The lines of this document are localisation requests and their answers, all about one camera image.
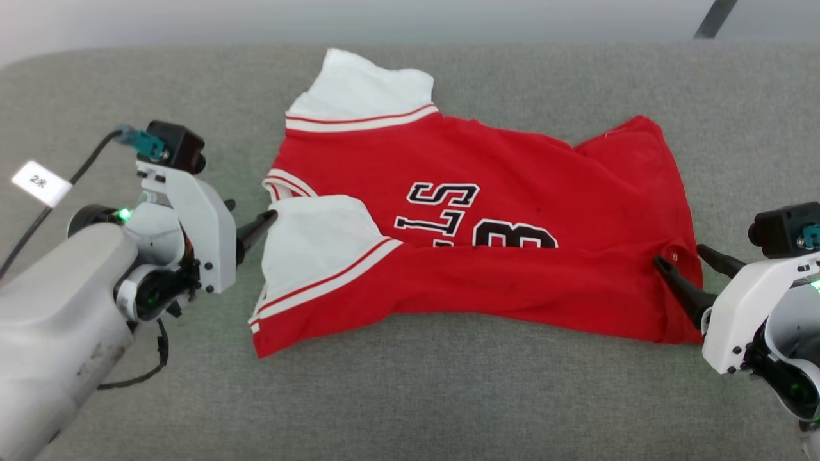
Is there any left camera cable teal plug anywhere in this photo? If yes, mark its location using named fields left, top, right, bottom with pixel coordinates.
left=0, top=125, right=166, bottom=282

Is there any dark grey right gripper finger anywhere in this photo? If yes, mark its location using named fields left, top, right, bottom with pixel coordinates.
left=697, top=243, right=747, bottom=279
left=653, top=255, right=717, bottom=330

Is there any red white jersey shirt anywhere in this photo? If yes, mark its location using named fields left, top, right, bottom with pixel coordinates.
left=249, top=48, right=705, bottom=359

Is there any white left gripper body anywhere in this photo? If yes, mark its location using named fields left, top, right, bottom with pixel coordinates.
left=136, top=160, right=239, bottom=295

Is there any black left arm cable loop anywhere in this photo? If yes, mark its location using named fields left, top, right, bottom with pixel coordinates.
left=96, top=317, right=171, bottom=391

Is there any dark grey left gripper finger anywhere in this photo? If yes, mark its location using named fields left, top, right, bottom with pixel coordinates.
left=237, top=210, right=279, bottom=264

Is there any dark vertical wall strip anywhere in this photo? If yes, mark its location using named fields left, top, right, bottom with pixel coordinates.
left=694, top=0, right=739, bottom=39

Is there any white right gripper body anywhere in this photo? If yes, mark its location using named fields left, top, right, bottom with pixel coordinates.
left=701, top=251, right=820, bottom=375

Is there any white paper cable label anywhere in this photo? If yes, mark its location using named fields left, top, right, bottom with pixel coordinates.
left=12, top=160, right=72, bottom=207

